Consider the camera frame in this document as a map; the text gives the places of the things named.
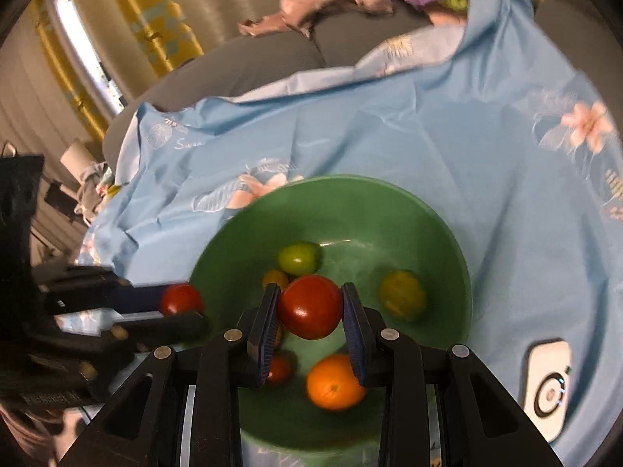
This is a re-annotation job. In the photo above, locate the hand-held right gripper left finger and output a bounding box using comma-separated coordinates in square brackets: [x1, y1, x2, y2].
[58, 282, 282, 467]

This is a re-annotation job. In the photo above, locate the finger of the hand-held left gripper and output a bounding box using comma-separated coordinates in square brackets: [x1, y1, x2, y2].
[34, 265, 171, 316]
[53, 310, 211, 353]

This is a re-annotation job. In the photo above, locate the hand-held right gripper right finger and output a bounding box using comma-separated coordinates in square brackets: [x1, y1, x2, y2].
[341, 282, 565, 467]

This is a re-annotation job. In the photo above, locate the red cherry tomato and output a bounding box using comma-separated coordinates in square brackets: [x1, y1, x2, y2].
[276, 275, 344, 341]
[160, 283, 205, 317]
[265, 353, 294, 386]

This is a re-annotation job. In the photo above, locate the orange tomato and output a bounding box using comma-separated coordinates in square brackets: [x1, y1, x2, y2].
[306, 354, 367, 410]

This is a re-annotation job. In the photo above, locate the brownish cherry tomato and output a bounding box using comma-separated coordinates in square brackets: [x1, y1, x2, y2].
[262, 269, 291, 293]

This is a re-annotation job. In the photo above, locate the yellow-green tomato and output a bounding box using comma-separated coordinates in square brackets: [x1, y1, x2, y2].
[378, 270, 428, 322]

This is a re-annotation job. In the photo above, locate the green oval tomato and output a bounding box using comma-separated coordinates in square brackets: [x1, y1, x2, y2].
[277, 242, 322, 276]

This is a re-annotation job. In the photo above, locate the green bowl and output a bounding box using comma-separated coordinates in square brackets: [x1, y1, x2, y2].
[187, 175, 473, 452]

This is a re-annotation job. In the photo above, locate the person's left forearm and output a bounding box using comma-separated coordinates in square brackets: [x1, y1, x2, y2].
[0, 401, 66, 467]

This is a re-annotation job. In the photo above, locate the pile of colourful clothes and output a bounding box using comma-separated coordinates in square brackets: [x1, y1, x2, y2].
[74, 162, 123, 222]

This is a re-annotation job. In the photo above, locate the black bag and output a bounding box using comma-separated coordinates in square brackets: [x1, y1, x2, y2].
[0, 140, 46, 278]

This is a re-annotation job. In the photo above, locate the white round-button device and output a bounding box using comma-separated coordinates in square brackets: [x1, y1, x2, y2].
[527, 339, 574, 444]

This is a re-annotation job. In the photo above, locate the blue floral cloth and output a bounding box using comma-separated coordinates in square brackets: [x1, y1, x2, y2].
[78, 0, 623, 467]

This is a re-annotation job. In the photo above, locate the window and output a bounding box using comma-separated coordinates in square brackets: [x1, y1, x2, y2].
[51, 0, 128, 118]

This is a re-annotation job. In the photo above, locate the grey sofa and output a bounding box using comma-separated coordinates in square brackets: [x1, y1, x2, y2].
[102, 0, 623, 156]

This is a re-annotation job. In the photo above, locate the yellow striped curtain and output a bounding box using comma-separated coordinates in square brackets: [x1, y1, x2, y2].
[0, 0, 303, 166]

